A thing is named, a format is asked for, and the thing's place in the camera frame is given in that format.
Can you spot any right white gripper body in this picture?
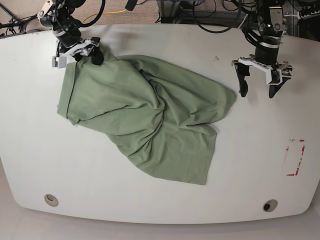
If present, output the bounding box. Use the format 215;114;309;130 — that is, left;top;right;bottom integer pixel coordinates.
51;37;100;68

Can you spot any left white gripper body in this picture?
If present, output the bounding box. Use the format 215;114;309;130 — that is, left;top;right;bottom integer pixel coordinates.
231;55;293;85

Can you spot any green T-shirt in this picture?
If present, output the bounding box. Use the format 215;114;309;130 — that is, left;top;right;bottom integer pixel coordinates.
57;49;237;185

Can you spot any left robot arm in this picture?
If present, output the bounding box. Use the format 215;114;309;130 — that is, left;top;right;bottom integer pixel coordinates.
232;0;293;99

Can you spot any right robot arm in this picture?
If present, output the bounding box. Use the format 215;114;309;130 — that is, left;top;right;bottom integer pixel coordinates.
37;0;106;69

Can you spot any red tape rectangle marking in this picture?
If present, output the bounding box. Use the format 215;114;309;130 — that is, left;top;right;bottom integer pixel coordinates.
283;139;306;177

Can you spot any white power strip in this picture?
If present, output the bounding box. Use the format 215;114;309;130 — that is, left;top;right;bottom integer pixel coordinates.
297;5;320;20

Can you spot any black tripod stand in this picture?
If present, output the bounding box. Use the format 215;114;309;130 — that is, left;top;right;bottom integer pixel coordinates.
0;4;41;39

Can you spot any yellow cable on floor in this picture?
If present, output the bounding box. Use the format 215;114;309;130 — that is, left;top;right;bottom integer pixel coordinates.
83;8;127;25

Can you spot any aluminium frame with cables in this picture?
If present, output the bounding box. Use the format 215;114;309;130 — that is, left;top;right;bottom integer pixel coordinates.
155;0;259;28

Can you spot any right table cable grommet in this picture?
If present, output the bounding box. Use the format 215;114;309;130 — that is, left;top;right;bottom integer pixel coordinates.
262;199;278;213

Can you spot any table cable grommet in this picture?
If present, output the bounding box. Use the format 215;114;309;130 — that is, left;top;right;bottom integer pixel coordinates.
262;199;278;213
44;194;59;207

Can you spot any left table cable grommet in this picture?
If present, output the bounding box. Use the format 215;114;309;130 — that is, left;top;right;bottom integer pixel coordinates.
44;194;59;207

